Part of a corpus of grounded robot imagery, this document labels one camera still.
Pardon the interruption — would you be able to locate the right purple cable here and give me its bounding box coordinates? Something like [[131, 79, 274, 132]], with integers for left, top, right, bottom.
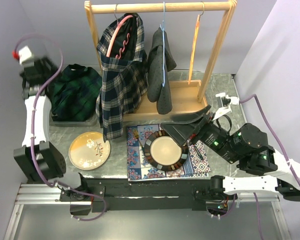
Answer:
[[207, 94, 300, 240]]

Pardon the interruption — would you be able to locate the green plaid skirt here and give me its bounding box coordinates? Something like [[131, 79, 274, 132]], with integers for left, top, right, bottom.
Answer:
[[49, 63, 103, 122]]

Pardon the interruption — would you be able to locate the clear plastic bin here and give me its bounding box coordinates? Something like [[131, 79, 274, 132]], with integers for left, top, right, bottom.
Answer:
[[48, 64, 103, 128]]

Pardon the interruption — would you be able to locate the patterned placemat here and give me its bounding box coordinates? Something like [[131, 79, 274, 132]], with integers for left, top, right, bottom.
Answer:
[[126, 123, 211, 181]]

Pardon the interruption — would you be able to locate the dark rimmed beige plate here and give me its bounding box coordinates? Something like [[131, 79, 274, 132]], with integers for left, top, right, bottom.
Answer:
[[143, 129, 189, 172]]

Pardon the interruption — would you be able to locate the cream floral plate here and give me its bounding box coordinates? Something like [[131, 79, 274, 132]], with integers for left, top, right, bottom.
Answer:
[[68, 131, 111, 171]]

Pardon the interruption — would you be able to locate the grey dotted garment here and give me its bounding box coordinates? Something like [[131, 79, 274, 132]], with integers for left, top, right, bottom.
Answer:
[[147, 28, 177, 115]]

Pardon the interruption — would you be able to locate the navy beige plaid skirt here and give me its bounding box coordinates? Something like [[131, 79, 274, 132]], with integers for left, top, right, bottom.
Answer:
[[96, 13, 148, 141]]

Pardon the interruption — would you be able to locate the blue wire hanger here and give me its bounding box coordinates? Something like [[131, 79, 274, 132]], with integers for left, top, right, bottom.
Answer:
[[160, 1, 166, 88]]

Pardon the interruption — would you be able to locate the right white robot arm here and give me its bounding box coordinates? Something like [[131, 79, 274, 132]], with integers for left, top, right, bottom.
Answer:
[[161, 106, 300, 202]]

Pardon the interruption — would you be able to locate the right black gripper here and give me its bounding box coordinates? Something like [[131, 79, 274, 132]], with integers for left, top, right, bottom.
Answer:
[[159, 104, 240, 163]]

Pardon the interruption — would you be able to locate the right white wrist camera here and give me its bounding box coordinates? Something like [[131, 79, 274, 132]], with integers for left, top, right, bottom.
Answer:
[[213, 92, 240, 121]]

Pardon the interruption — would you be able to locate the orange clothes hanger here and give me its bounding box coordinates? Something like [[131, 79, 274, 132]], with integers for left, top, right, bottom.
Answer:
[[188, 2, 205, 85]]

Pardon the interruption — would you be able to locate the wooden clothes rack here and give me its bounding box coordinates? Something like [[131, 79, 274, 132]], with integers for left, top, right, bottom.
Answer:
[[84, 0, 237, 115]]

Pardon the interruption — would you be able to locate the dark handled knife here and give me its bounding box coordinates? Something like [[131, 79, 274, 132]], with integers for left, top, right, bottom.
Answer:
[[193, 144, 204, 160]]

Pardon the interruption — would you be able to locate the gold fork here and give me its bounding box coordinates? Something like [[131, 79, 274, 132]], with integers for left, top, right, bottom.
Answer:
[[132, 129, 144, 149]]

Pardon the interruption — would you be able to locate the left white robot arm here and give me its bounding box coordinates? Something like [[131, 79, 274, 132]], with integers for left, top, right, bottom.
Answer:
[[13, 56, 90, 201]]

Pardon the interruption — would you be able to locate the pink clothes hanger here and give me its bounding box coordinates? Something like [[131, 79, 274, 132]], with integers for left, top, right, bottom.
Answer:
[[106, 13, 138, 61]]

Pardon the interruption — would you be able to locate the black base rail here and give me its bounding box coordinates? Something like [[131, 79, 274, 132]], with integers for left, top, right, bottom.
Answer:
[[58, 176, 241, 216]]

